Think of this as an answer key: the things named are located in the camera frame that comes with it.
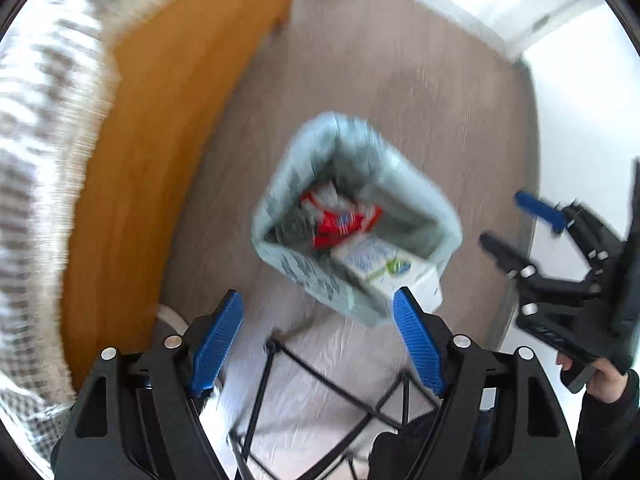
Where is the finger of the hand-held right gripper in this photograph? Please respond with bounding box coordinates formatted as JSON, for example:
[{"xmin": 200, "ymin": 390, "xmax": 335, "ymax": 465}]
[
  {"xmin": 514, "ymin": 191, "xmax": 622, "ymax": 272},
  {"xmin": 479, "ymin": 231, "xmax": 602, "ymax": 307}
]

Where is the red snack packet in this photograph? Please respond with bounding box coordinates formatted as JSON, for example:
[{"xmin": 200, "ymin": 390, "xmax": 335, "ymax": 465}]
[{"xmin": 300, "ymin": 187, "xmax": 383, "ymax": 251}]

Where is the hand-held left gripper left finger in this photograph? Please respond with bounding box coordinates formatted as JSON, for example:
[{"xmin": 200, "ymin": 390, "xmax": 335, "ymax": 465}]
[{"xmin": 50, "ymin": 289, "xmax": 245, "ymax": 480}]

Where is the person's dark trouser leg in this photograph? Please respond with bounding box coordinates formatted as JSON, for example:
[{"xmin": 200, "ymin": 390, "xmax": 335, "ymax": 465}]
[{"xmin": 367, "ymin": 410, "xmax": 451, "ymax": 480}]

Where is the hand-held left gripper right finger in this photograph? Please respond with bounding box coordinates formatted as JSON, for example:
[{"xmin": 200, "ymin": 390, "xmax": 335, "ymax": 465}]
[{"xmin": 393, "ymin": 287, "xmax": 582, "ymax": 480}]

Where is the person's right forearm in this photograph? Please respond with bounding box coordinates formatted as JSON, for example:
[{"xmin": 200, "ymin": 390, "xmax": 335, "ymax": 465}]
[{"xmin": 574, "ymin": 369, "xmax": 640, "ymax": 480}]

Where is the black tripod stand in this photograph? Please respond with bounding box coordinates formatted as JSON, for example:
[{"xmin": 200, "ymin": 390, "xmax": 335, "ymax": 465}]
[{"xmin": 227, "ymin": 329, "xmax": 441, "ymax": 480}]

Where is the striped blanket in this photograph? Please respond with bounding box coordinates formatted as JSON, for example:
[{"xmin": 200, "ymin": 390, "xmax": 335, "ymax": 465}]
[{"xmin": 0, "ymin": 0, "xmax": 236, "ymax": 466}]

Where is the white carton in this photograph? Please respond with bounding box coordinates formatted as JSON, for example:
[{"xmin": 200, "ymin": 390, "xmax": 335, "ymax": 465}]
[{"xmin": 331, "ymin": 237, "xmax": 445, "ymax": 316}]

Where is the wooden bed frame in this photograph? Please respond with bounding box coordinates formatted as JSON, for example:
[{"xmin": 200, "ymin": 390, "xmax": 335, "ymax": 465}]
[{"xmin": 60, "ymin": 0, "xmax": 301, "ymax": 392}]

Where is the bin with green bag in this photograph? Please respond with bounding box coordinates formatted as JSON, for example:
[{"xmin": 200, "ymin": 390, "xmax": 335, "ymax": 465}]
[{"xmin": 250, "ymin": 111, "xmax": 463, "ymax": 328}]

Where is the person's right hand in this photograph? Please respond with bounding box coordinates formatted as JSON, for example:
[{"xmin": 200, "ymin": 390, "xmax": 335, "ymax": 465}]
[{"xmin": 556, "ymin": 353, "xmax": 632, "ymax": 405}]

